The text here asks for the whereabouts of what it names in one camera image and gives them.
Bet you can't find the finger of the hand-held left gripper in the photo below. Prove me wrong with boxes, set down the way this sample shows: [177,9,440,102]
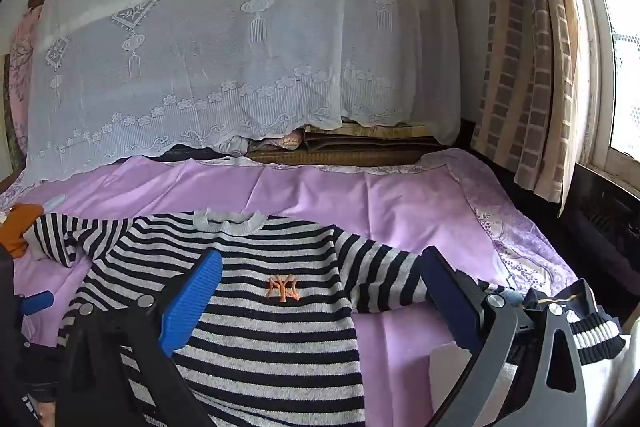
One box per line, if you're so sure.
[21,291,55,315]

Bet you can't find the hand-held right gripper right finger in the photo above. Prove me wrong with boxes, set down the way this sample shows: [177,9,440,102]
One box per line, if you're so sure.
[421,246,589,427]

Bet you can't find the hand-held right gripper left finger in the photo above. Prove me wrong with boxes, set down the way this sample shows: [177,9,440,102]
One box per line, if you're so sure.
[55,250,224,427]

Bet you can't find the black grey striped sweater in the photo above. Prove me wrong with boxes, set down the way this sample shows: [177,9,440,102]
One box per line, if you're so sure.
[22,209,506,427]

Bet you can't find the orange cloth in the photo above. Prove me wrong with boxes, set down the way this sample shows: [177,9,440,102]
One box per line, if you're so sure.
[0,203,46,259]

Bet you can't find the purple bed sheet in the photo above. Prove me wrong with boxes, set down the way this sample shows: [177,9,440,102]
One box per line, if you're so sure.
[0,149,581,427]

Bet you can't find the navy garment with striped cuff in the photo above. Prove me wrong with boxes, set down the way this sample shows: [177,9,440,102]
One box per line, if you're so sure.
[520,279,628,368]

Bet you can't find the cream knit garment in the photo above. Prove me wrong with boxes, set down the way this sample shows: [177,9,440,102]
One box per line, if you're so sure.
[430,322,640,427]

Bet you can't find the pink patterned pillow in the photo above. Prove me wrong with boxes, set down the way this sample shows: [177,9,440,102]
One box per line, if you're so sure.
[267,131,307,152]

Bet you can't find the folded brown blankets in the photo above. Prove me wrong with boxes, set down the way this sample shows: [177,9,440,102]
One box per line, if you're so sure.
[245,122,441,165]

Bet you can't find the pink floral fabric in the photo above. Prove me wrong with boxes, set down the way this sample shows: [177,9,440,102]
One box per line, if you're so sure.
[5,4,37,152]

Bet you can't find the white lace cloth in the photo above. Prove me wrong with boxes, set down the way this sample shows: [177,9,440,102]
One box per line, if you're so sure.
[22,0,463,188]

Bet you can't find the brick pattern curtain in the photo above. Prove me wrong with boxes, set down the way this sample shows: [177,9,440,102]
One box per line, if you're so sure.
[470,0,601,218]

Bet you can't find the window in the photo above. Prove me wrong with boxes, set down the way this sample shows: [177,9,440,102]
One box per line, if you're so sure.
[570,0,640,180]

